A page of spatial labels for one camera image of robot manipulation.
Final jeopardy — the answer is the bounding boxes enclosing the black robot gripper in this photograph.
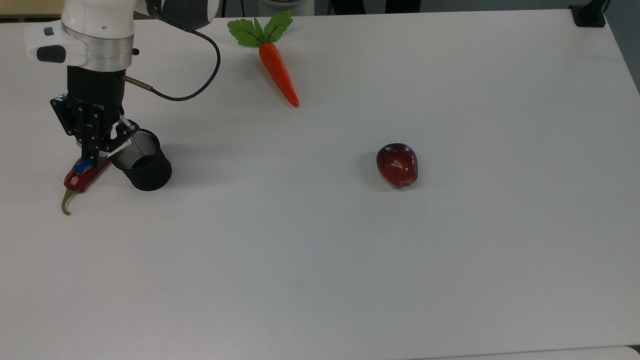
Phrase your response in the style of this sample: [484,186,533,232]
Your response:
[49,65,141,174]

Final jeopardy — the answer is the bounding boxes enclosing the white marker with blue cap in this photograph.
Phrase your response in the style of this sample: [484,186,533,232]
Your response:
[75,138,137,175]

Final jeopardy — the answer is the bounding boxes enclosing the red chili pepper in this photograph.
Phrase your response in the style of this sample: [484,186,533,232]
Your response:
[61,157,114,217]

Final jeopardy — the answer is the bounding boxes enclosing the black mesh pen cup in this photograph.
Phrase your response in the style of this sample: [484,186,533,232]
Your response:
[109,128,173,192]

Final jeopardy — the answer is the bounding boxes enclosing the light wooden table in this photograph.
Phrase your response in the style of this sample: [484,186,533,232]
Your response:
[0,0,66,19]

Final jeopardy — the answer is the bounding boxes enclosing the orange toy carrot, green leaves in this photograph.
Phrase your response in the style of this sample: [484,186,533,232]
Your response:
[227,9,300,109]

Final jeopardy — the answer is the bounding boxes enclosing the dark red apple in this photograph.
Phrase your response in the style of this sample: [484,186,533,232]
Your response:
[376,142,419,189]

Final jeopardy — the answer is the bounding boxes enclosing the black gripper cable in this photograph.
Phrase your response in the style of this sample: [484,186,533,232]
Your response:
[123,0,222,103]

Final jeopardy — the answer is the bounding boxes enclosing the black table clamp mount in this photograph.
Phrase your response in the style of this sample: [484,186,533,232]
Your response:
[568,0,612,28]

